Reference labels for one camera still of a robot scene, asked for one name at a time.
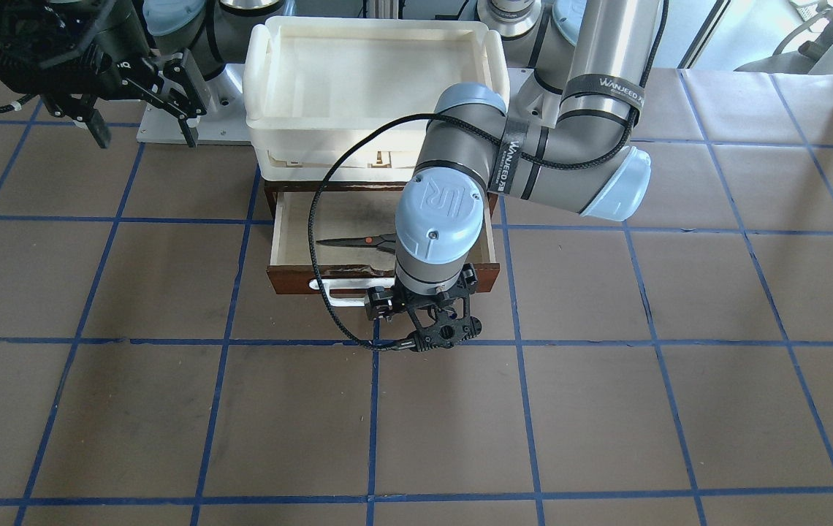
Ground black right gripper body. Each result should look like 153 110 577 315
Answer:
0 1 169 118

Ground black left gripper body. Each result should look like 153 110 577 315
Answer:
365 265 482 352

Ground grey orange handled scissors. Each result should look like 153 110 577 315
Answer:
316 233 398 254

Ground light wooden drawer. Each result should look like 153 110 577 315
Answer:
266 186 501 297

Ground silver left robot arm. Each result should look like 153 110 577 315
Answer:
366 1 668 351

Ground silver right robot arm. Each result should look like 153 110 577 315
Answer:
0 1 296 148

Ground white plastic bin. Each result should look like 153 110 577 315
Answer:
243 16 510 183

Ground dark brown wooden cabinet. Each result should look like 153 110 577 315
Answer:
263 175 499 220

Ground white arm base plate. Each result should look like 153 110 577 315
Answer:
137 63 253 145

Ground white drawer handle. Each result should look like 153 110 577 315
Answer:
321 277 395 308

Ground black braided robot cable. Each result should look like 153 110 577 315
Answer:
308 0 669 351

